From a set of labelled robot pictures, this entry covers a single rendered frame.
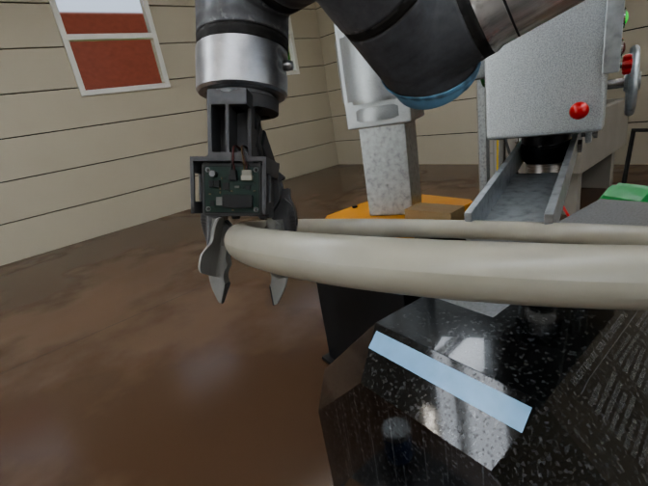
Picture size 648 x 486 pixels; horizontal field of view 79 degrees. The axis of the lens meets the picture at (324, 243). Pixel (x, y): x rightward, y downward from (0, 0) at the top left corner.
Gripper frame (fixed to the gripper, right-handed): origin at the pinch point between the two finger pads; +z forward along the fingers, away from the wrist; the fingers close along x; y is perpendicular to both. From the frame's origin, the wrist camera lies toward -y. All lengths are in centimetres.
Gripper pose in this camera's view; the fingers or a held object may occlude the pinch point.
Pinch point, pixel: (250, 290)
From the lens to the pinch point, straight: 44.8
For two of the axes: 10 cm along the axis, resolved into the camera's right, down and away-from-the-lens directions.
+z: -0.1, 10.0, 0.9
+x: 10.0, 0.2, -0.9
